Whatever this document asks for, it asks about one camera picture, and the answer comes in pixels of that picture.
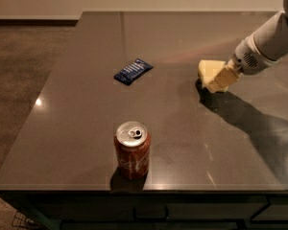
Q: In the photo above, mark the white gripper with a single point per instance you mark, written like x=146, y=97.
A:
x=246, y=60

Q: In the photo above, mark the yellow sponge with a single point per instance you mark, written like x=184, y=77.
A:
x=205, y=71

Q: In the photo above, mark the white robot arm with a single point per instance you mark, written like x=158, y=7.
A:
x=264, y=48

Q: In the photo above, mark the red coke can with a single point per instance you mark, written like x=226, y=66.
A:
x=132, y=142

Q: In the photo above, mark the blue snack bag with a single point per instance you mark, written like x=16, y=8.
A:
x=133, y=71

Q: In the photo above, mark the dark cabinet drawers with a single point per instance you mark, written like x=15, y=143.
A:
x=151, y=211

